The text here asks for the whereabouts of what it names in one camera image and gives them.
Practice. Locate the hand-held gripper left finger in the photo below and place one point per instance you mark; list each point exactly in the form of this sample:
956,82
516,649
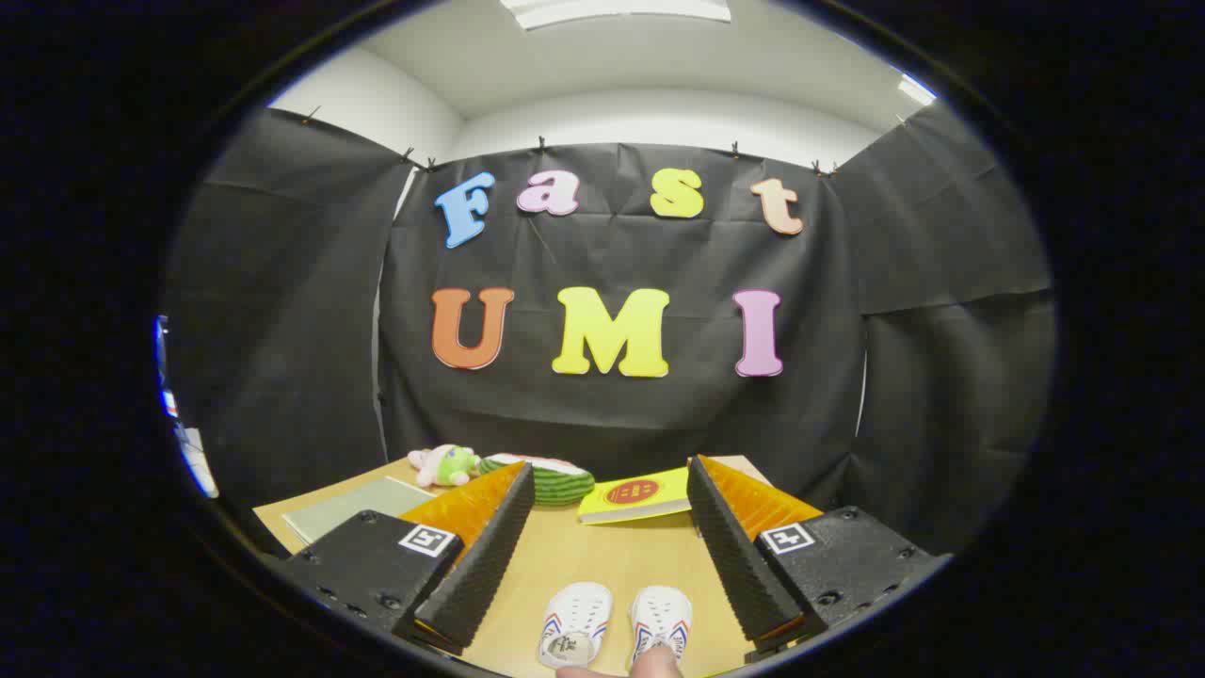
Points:
490,556

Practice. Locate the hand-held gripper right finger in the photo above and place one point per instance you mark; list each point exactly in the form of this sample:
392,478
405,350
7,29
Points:
734,556

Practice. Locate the white shoe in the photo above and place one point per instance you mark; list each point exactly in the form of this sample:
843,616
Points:
661,612
576,617

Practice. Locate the beige fabric storage box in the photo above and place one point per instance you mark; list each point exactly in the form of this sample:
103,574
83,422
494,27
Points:
348,508

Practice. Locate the pink and green plush toy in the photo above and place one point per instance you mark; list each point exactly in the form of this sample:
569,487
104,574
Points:
447,465

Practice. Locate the watermelon slice plush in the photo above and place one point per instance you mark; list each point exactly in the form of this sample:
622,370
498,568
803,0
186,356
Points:
560,485

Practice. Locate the yellow book with red circle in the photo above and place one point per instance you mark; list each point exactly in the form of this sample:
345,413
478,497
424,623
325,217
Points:
635,494

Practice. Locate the small ceiling light panel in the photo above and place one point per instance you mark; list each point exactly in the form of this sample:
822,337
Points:
916,90

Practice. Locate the large ceiling light panel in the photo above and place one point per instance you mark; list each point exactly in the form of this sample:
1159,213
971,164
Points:
617,9

